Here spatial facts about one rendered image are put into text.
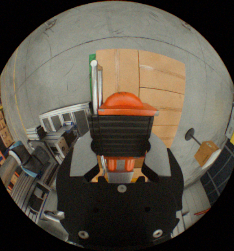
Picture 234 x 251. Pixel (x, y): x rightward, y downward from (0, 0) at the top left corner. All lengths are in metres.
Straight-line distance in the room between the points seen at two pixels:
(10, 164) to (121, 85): 0.99
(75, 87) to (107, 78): 0.82
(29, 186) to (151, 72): 1.49
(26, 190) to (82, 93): 1.48
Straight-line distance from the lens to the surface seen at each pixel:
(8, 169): 0.56
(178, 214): 1.88
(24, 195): 0.89
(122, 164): 0.20
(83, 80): 1.44
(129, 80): 0.78
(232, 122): 7.31
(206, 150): 1.93
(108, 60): 0.82
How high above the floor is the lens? 1.31
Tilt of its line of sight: 63 degrees down
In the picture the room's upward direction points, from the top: 177 degrees counter-clockwise
